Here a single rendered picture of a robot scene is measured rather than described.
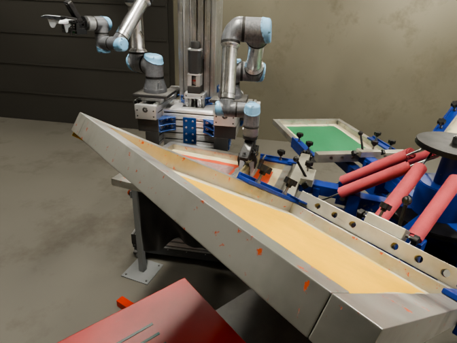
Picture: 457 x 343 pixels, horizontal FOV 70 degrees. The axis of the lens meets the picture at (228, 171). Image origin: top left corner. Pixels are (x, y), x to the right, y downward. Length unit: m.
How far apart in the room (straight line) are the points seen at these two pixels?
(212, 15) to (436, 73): 3.75
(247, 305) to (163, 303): 0.30
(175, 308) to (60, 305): 1.73
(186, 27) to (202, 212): 2.01
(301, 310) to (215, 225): 0.11
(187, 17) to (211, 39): 0.20
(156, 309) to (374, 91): 4.66
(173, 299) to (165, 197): 0.51
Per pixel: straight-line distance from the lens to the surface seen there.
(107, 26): 2.13
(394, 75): 5.19
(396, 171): 1.47
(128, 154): 0.48
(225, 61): 1.68
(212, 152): 1.98
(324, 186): 1.57
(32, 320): 2.50
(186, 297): 0.86
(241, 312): 1.04
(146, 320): 0.83
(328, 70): 4.98
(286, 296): 0.27
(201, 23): 2.27
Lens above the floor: 1.73
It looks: 25 degrees down
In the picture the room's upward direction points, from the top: 3 degrees clockwise
